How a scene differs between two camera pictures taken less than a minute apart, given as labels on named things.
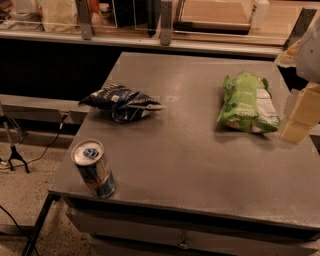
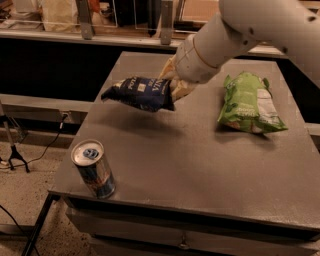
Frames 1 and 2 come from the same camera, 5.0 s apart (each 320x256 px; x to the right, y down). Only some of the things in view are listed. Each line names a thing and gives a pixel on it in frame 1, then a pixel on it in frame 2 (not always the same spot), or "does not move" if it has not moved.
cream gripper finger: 288,58 -> 169,70
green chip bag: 248,104 does not move
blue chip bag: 123,104 -> 145,94
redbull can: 88,156 does not move
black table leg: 52,196 does not move
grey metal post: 84,16 does not move
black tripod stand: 14,156 does not move
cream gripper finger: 305,115 -> 180,88
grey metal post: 166,23 does not move
